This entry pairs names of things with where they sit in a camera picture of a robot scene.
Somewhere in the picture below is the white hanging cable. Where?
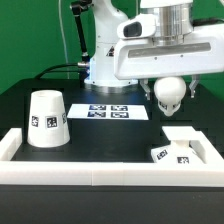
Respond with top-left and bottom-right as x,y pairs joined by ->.
58,0 -> 71,80

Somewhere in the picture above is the marker tag sheet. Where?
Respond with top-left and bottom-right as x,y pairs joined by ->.
68,104 -> 148,120

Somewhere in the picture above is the black cable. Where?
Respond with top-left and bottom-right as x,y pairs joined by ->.
34,63 -> 84,80

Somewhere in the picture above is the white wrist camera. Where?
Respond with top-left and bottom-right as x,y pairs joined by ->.
117,14 -> 156,39

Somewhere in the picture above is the white lamp base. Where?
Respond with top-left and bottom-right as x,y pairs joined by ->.
151,126 -> 203,165

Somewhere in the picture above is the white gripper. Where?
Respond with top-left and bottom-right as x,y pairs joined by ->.
114,24 -> 224,100

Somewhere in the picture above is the white lamp shade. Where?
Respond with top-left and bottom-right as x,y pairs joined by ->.
27,90 -> 70,148

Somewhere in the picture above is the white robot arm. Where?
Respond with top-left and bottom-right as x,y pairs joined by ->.
84,0 -> 224,93

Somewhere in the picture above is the white lamp bulb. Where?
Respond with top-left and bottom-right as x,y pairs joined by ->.
154,77 -> 186,116

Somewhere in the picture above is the black camera stand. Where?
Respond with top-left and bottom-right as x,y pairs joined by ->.
70,0 -> 92,62

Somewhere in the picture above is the white U-shaped fence frame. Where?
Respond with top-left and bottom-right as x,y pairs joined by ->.
0,126 -> 224,187

